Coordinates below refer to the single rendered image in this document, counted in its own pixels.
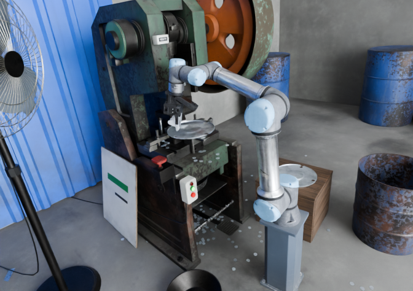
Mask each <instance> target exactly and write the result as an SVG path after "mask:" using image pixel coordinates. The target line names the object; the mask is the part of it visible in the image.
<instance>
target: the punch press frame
mask: <svg viewBox="0 0 413 291"><path fill-rule="evenodd" d="M162 12H171V13H172V14H173V15H174V16H175V18H176V20H177V22H178V23H179V24H180V25H181V27H182V29H183V39H182V41H181V42H180V43H179V44H183V43H194V53H195V65H196V66H199V65H202V64H206V63H208V52H207V37H206V29H205V14H204V10H203V9H202V8H201V6H200V5H199V4H198V2H197V1H196V0H131V1H125V2H120V3H116V4H110V5H106V6H101V7H99V9H98V12H97V13H96V16H95V19H94V21H93V23H92V26H91V29H92V37H93V45H94V49H95V57H96V65H97V70H98V78H99V82H100V90H101V94H102V97H103V101H104V104H105V107H106V110H110V109H115V110H116V111H117V112H118V114H119V115H120V116H121V117H122V118H123V119H124V120H125V124H126V126H127V129H128V132H129V134H130V137H131V140H132V143H133V146H134V148H135V151H136V154H137V156H138V158H139V157H142V156H144V157H146V158H148V159H150V160H151V159H152V158H151V157H149V156H147V155H145V154H142V153H140V152H139V151H138V146H137V143H139V142H141V141H146V140H147V139H149V138H151V137H153V136H156V133H155V130H158V131H159V134H160V128H159V121H158V120H157V117H156V116H155V111H157V110H160V109H161V105H160V98H159V97H155V96H154V94H153V93H158V92H161V91H165V90H168V83H169V58H168V50H167V43H166V44H159V45H154V44H153V41H152V36H157V35H162V34H165V27H164V22H163V13H162ZM114 19H126V20H128V21H129V22H130V23H131V24H132V26H133V28H134V30H135V32H136V36H137V40H138V48H137V52H136V55H135V56H134V57H133V58H129V63H126V64H124V65H121V66H110V65H109V60H108V55H107V52H106V47H105V45H106V44H107V43H106V38H105V29H106V25H107V22H108V21H110V20H114ZM226 144H227V142H224V141H220V140H217V139H216V140H214V141H212V142H211V143H209V144H207V145H205V146H204V149H202V150H201V151H203V150H206V152H202V153H200V152H196V153H190V154H188V155H186V156H184V157H182V158H180V159H179V160H176V161H175V162H173V163H172V164H173V165H174V167H175V168H178V169H180V170H183V171H184V175H185V176H192V177H194V178H196V183H197V182H198V181H200V180H201V179H203V178H204V177H206V176H207V175H209V174H211V173H212V172H214V171H215V170H218V174H220V175H221V174H222V173H224V165H225V164H226V163H228V151H227V146H226ZM216 153H219V155H216ZM192 157H196V158H195V159H193V158H192ZM216 157H219V159H216ZM194 160H197V161H194ZM200 160H203V161H202V162H199V161H200ZM210 160H211V161H212V162H211V163H209V162H208V161H210ZM233 202H234V201H233V200H230V201H229V202H228V203H227V204H225V205H224V206H223V207H222V208H221V209H219V210H218V211H217V212H215V213H214V214H213V215H212V216H210V217H209V218H208V219H206V221H204V222H203V223H201V224H200V225H199V226H198V227H197V228H195V233H196V232H198V231H199V230H200V229H201V228H203V227H204V226H205V225H206V224H207V223H209V222H210V221H211V220H213V219H214V218H215V217H216V216H217V215H219V214H220V213H221V212H222V211H223V210H225V209H226V208H228V207H229V206H230V205H231V204H232V203H233Z"/></svg>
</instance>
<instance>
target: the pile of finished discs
mask: <svg viewBox="0 0 413 291"><path fill-rule="evenodd" d="M300 166H301V165H297V164H287V165H281V166H279V172H280V174H289V175H292V176H294V177H296V179H297V180H298V181H299V187H307V186H309V185H312V184H314V183H315V182H316V180H317V174H316V172H315V171H314V170H312V169H310V168H308V167H306V166H302V167H303V168H300ZM312 180H315V181H312Z"/></svg>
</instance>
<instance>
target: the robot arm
mask: <svg viewBox="0 0 413 291"><path fill-rule="evenodd" d="M208 79H210V80H212V81H214V82H217V83H219V84H221V85H223V86H225V87H227V88H229V89H231V90H233V91H235V92H237V93H239V94H241V95H243V96H245V97H247V98H249V99H252V100H253V102H252V103H251V104H250V105H249V106H248V107H247V108H246V110H245V114H244V119H245V123H246V126H248V128H249V129H250V130H251V134H252V135H254V136H255V137H256V150H257V157H258V170H259V183H260V186H259V187H258V188H257V197H258V198H257V200H256V201H255V202H254V204H253V208H254V211H255V213H256V214H257V215H258V216H259V217H260V218H261V219H263V220H265V221H267V222H273V223H274V224H276V225H278V226H280V227H293V226H295V225H297V224H298V223H299V222H300V219H301V214H300V212H299V208H298V206H297V199H298V188H299V181H298V180H297V179H296V177H294V176H292V175H289V174H280V172H279V160H278V139H277V135H278V134H279V133H280V132H281V122H280V120H281V119H283V118H285V117H286V116H287V114H288V112H289V108H290V103H289V99H288V98H287V96H286V95H285V94H284V93H282V92H281V91H279V90H277V89H275V88H273V87H271V86H266V87H265V86H263V85H260V84H258V83H256V82H253V81H252V80H249V79H247V78H245V77H242V76H240V75H238V74H236V73H234V72H231V71H229V70H227V69H224V68H222V66H221V65H220V64H219V63H218V62H217V61H214V62H209V63H206V64H202V65H199V66H194V67H190V66H186V64H185V60H183V59H179V58H173V59H171V60H170V64H169V83H168V90H167V91H165V94H166V101H165V103H164V105H163V113H164V114H167V115H173V116H172V118H171V119H170V120H169V121H168V124H169V125H172V126H174V127H176V131H178V130H179V128H180V126H181V120H182V115H183V105H185V106H187V107H188V108H190V109H191V110H192V111H196V110H197V108H198V106H199V105H197V104H196V103H194V102H193V101H191V100H190V99H188V98H187V97H185V96H184V95H183V91H184V83H185V82H186V83H189V84H191V85H196V86H201V85H203V83H205V81H206V80H208Z"/></svg>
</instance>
